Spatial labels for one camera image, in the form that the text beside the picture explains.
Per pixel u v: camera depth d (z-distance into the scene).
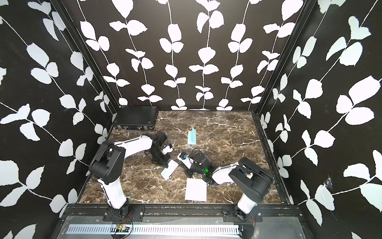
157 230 0.70
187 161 0.74
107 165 0.49
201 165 0.67
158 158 0.80
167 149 0.88
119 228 0.70
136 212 0.73
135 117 1.23
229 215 0.73
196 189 0.82
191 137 1.02
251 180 0.47
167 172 0.88
